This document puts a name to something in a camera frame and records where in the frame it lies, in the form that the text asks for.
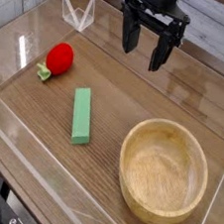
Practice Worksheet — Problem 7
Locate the red plush strawberry toy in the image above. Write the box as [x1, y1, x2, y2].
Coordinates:
[37, 43, 74, 82]

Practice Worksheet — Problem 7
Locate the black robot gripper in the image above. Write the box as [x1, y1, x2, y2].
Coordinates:
[122, 0, 190, 71]

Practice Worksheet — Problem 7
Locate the black table leg bracket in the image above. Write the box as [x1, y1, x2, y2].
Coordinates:
[0, 179, 23, 224]

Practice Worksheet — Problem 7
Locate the clear acrylic corner bracket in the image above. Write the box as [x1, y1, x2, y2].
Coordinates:
[61, 0, 96, 32]

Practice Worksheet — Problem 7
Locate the wooden bowl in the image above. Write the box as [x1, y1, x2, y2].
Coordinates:
[119, 118, 208, 224]

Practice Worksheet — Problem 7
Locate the clear acrylic tray wall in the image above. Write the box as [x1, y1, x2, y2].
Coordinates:
[0, 0, 224, 224]

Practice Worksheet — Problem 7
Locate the green rectangular block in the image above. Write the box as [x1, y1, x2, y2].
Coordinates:
[71, 87, 91, 145]

